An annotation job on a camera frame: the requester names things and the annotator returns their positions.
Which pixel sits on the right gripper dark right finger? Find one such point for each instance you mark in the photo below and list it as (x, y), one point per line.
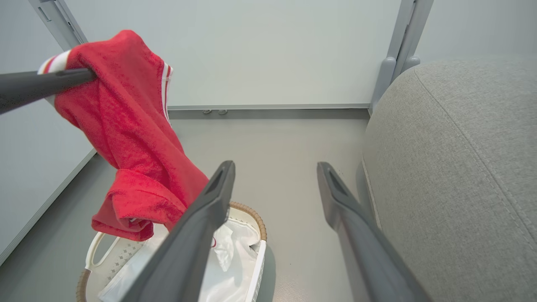
(365, 251)

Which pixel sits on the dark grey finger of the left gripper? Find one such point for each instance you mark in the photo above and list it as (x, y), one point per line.
(37, 88)

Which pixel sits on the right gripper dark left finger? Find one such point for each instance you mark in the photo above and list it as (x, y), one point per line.
(193, 235)

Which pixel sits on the red and white garment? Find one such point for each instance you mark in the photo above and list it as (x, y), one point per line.
(130, 138)

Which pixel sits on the grey fabric sofa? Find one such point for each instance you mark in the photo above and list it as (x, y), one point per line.
(453, 180)

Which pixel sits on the white laundry basket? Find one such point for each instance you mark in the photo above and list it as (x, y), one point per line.
(258, 260)

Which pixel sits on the grey double partition post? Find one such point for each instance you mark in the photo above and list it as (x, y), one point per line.
(396, 54)

